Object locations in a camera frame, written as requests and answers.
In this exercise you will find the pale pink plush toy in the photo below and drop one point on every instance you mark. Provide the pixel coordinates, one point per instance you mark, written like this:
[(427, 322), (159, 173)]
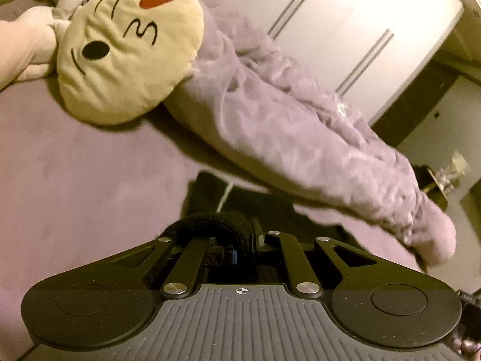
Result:
[(26, 34)]

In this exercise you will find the round cream face pillow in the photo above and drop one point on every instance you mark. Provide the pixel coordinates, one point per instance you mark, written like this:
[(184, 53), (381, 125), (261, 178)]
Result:
[(124, 64)]

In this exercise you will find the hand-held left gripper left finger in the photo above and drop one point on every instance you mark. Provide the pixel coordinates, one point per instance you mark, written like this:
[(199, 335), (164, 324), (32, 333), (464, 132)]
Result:
[(188, 267)]

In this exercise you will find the black sweater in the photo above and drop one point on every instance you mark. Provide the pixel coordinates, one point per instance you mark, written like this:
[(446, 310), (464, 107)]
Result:
[(210, 225)]

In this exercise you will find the dark brown door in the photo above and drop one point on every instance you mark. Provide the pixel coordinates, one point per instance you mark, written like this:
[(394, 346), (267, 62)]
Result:
[(417, 101)]

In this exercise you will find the purple duvet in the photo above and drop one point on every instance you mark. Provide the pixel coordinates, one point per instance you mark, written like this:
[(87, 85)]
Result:
[(282, 120)]

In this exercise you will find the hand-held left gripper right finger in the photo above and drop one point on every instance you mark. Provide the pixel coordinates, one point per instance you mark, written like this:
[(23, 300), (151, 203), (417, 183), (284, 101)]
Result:
[(289, 259)]

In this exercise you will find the white wardrobe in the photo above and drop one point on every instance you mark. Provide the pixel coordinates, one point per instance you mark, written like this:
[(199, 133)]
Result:
[(357, 18)]

